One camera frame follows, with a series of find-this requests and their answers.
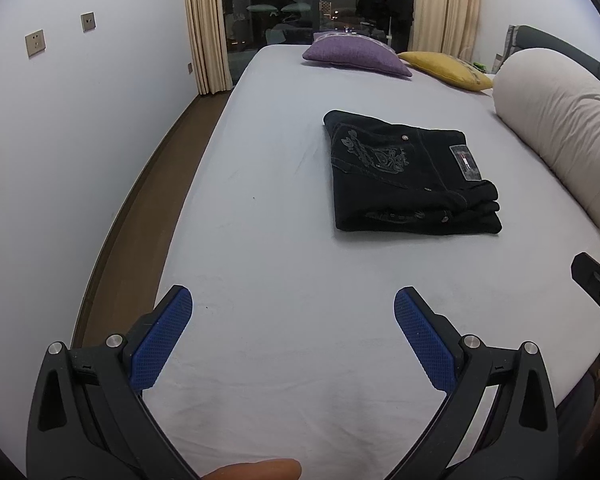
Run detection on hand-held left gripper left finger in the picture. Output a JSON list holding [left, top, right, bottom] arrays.
[[26, 285, 201, 480]]

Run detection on person's own leg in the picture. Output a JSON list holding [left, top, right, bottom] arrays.
[[555, 367, 600, 463]]

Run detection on bed with white sheet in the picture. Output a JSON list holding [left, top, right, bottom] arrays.
[[155, 42, 600, 480]]

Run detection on black denim pants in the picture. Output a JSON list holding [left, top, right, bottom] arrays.
[[322, 109, 503, 235]]

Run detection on person's left hand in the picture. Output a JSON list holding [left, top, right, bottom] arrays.
[[202, 458, 302, 480]]

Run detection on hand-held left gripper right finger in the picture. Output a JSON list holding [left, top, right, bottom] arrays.
[[380, 286, 561, 480]]

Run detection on dark glass window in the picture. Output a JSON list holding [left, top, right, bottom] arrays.
[[220, 0, 418, 86]]

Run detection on purple pillow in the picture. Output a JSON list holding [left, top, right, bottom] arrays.
[[301, 37, 413, 78]]

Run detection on patterned grey pillow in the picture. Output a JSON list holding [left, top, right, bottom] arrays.
[[312, 31, 397, 54]]

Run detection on yellow pillow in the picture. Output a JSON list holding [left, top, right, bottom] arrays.
[[397, 51, 495, 92]]

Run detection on grey bed headboard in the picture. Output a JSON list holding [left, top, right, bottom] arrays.
[[492, 25, 600, 91]]

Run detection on beige rolled duvet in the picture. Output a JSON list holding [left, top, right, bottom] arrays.
[[492, 47, 600, 233]]

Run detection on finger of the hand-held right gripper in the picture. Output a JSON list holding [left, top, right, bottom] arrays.
[[571, 252, 600, 356]]

